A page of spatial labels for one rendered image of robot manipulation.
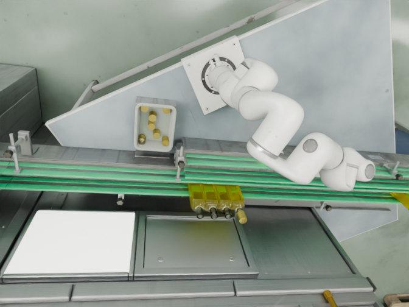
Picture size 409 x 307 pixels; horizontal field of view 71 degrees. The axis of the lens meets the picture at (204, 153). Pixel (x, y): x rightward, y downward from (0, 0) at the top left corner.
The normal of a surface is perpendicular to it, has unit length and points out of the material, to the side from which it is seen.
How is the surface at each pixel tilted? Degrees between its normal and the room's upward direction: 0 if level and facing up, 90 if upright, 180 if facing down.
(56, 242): 90
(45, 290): 90
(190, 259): 90
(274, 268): 90
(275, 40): 0
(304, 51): 0
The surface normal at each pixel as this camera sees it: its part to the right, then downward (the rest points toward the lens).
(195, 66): 0.17, 0.42
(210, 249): 0.15, -0.87
